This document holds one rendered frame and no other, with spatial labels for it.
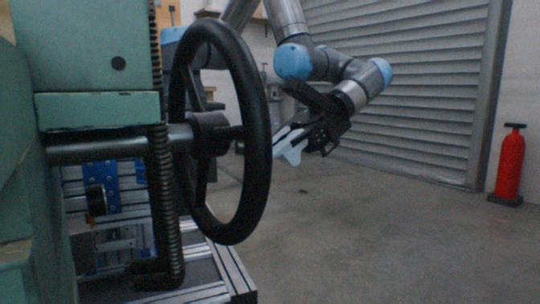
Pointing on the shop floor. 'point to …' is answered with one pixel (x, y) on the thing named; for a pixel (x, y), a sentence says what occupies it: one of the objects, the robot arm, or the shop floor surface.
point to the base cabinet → (67, 289)
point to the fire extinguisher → (509, 169)
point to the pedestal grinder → (272, 96)
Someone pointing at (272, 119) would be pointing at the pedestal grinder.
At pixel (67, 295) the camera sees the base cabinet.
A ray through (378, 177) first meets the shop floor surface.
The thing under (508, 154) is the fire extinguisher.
